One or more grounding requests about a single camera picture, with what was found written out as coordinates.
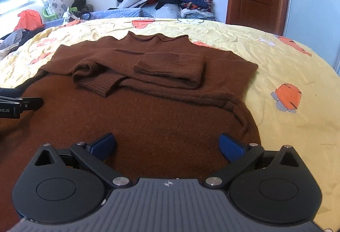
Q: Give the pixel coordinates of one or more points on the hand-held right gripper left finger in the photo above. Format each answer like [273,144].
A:
[102,144]

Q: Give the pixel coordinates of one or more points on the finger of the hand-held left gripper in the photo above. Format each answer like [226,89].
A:
[30,104]
[10,92]

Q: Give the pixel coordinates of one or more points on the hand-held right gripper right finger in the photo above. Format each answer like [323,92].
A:
[231,147]

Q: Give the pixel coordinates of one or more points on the brown knit sweater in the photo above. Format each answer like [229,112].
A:
[159,115]

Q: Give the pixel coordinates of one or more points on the dark crumpled clothes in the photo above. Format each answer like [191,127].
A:
[16,39]

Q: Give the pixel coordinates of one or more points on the yellow printed bedsheet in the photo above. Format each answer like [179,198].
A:
[292,128]

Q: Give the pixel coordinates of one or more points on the orange plastic bag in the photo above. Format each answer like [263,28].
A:
[28,20]

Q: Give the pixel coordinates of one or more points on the green plastic chair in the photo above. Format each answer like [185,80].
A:
[50,16]

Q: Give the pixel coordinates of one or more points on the white cloth scrap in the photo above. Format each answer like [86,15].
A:
[70,15]

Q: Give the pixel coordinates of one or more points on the floral pillow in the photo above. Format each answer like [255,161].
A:
[54,4]

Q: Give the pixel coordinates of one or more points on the black bag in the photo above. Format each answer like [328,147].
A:
[79,4]

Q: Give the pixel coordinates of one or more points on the blue quilted blanket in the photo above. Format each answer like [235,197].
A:
[119,12]

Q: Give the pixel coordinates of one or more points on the white sliding wardrobe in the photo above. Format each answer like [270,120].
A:
[313,8]

